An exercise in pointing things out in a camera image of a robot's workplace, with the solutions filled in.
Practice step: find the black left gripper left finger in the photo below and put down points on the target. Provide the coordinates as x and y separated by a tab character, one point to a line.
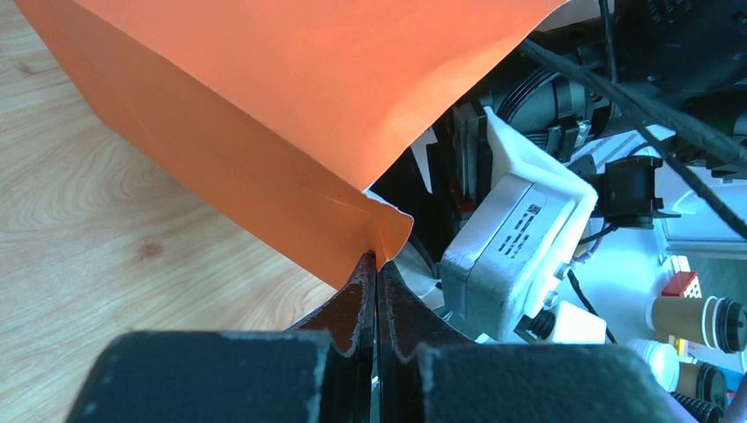
319	370

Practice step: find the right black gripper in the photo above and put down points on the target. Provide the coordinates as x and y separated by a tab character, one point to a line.
677	63

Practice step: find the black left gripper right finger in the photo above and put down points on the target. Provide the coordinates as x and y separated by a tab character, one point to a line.
430	372

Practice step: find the orange paper bag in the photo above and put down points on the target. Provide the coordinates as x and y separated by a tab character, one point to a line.
280	114

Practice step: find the small red white box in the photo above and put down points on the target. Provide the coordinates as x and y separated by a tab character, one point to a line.
683	284

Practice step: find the background white cup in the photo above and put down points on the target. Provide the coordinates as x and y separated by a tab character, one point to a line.
662	359

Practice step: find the background lidded paper cup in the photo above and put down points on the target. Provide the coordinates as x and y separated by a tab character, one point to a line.
716	323

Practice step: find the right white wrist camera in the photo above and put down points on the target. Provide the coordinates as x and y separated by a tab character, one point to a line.
507	258

